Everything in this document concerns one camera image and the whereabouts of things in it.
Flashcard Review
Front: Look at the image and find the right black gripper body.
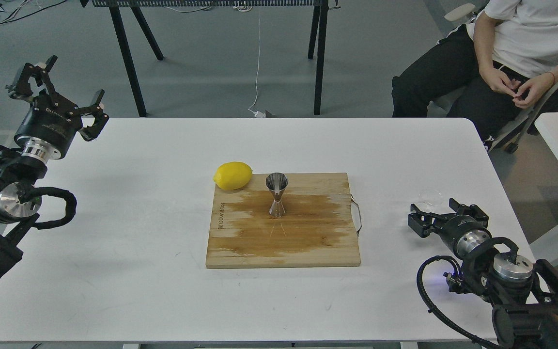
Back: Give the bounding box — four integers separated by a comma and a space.
438, 216, 492, 260

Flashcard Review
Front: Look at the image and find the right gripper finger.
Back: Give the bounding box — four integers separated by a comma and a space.
448, 198, 489, 229
408, 204, 451, 238

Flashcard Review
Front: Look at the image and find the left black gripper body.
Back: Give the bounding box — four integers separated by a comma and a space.
14, 95, 81, 159

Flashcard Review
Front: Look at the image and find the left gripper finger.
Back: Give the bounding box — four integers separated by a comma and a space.
68, 89, 110, 142
6, 55, 66, 108

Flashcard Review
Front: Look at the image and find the steel jigger measuring cup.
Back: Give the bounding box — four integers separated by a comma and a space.
265, 172, 288, 217

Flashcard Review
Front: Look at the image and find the clear glass cup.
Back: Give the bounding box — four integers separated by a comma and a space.
416, 189, 444, 212

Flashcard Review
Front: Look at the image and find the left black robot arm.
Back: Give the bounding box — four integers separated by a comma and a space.
0, 55, 109, 278

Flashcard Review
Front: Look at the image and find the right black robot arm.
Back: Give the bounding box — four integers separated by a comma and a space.
408, 199, 558, 349

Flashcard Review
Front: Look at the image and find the wooden cutting board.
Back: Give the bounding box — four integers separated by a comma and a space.
205, 173, 361, 269

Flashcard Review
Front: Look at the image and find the seated person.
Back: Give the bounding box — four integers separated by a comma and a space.
391, 0, 558, 149

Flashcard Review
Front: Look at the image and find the yellow lemon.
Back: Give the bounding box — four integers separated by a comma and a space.
213, 161, 252, 190

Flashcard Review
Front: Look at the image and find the black metal table frame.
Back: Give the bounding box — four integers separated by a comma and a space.
79, 0, 341, 118

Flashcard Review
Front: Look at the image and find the white hanging cable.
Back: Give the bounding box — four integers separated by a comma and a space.
247, 7, 276, 118

